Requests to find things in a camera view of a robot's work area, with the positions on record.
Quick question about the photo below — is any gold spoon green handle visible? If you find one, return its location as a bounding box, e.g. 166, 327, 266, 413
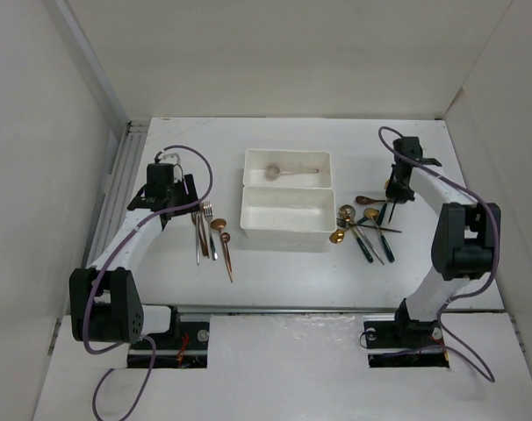
363, 208, 395, 263

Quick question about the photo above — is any brown wooden spoon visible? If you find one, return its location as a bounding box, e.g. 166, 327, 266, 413
355, 196, 388, 206

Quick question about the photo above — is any rose gold fork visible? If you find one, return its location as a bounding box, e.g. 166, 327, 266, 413
197, 211, 209, 258

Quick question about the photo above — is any copper spoon thin handle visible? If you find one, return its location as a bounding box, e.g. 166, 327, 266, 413
220, 232, 234, 283

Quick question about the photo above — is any silver thin fork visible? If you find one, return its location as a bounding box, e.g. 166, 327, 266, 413
191, 211, 201, 266

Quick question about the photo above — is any black ladle spoon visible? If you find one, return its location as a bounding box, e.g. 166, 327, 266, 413
264, 165, 320, 181

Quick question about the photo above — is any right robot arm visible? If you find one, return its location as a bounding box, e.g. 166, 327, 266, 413
384, 134, 501, 348

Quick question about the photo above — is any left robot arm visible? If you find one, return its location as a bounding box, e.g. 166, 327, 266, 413
69, 163, 199, 348

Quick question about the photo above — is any dark chopstick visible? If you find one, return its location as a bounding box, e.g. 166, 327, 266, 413
356, 224, 402, 233

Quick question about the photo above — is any silver knife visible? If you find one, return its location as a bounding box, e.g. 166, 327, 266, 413
356, 225, 385, 265

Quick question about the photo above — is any gold spoon low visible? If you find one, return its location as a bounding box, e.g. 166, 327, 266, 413
329, 229, 346, 244

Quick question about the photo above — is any white near container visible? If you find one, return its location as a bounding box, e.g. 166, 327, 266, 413
240, 186, 336, 239

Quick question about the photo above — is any white container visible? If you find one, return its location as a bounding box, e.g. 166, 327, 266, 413
240, 186, 336, 239
242, 149, 333, 189

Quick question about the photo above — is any white far container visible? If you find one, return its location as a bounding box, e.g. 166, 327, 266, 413
242, 149, 333, 189

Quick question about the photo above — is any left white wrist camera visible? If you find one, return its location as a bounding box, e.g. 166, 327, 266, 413
155, 151, 182, 166

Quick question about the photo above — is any aluminium rail left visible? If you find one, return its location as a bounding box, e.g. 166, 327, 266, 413
79, 120, 149, 268

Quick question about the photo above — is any aluminium rail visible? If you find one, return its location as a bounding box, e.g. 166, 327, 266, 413
79, 120, 149, 268
177, 305, 401, 317

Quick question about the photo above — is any green-handled fork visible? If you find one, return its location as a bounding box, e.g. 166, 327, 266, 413
336, 218, 374, 263

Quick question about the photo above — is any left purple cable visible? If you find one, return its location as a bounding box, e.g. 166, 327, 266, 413
82, 145, 216, 418

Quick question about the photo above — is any aluminium rail front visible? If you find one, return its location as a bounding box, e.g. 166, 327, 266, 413
177, 305, 401, 317

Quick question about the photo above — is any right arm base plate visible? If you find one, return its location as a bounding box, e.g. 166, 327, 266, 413
363, 318, 449, 368

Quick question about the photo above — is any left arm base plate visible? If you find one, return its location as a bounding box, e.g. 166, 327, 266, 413
150, 313, 210, 369

